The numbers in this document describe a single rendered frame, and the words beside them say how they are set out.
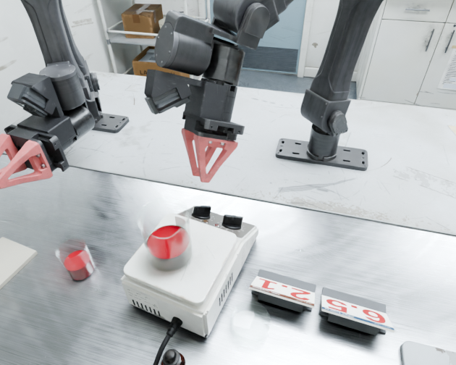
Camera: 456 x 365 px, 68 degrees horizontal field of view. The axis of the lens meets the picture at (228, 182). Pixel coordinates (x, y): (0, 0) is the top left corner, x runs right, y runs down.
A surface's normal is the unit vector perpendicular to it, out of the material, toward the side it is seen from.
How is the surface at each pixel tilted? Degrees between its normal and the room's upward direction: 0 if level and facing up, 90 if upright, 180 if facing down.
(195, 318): 90
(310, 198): 0
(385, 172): 0
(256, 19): 90
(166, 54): 65
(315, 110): 78
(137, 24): 91
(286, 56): 90
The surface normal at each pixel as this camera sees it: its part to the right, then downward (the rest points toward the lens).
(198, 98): -0.87, -0.07
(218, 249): -0.01, -0.76
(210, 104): 0.44, 0.30
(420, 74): -0.27, 0.63
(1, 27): 0.96, 0.17
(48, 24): 0.33, 0.50
